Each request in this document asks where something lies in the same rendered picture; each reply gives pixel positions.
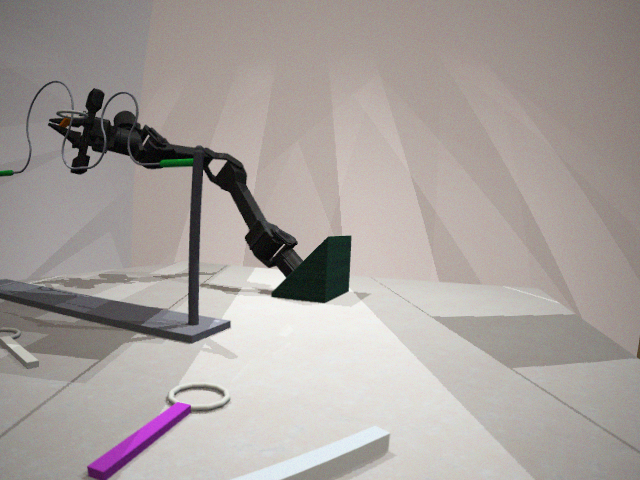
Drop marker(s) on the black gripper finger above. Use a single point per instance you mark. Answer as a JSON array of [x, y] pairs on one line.
[[75, 123], [73, 137]]

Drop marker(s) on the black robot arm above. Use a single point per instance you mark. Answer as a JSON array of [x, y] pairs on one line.
[[264, 238]]

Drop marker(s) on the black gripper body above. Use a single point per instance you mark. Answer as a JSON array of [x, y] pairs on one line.
[[93, 104]]

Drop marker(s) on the grey ring with straight handle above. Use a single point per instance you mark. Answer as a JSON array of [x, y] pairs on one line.
[[23, 356]]

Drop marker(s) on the grey loop with purple handle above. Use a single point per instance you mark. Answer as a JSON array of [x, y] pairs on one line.
[[115, 459]]

